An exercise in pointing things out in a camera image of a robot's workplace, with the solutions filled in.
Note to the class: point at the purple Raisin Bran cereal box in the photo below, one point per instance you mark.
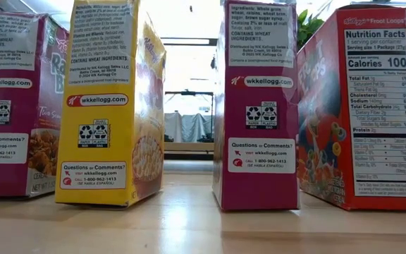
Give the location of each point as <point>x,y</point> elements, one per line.
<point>5,116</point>
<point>259,123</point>

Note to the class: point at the yellow Corn Pops cereal box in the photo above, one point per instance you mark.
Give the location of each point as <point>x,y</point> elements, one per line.
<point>97,141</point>

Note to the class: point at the red Froot Loops cereal box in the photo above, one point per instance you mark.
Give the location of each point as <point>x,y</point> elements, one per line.
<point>340,141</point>

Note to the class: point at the grey cover cloth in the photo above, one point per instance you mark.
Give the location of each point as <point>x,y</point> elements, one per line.
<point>189,127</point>

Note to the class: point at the green leafy plant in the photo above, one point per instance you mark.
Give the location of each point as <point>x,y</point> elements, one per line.
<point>307,26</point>

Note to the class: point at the black aluminium table frame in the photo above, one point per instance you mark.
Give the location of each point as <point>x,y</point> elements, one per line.
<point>189,156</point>

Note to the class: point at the black background gantry frame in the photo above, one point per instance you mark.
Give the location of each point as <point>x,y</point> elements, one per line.
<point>189,93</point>

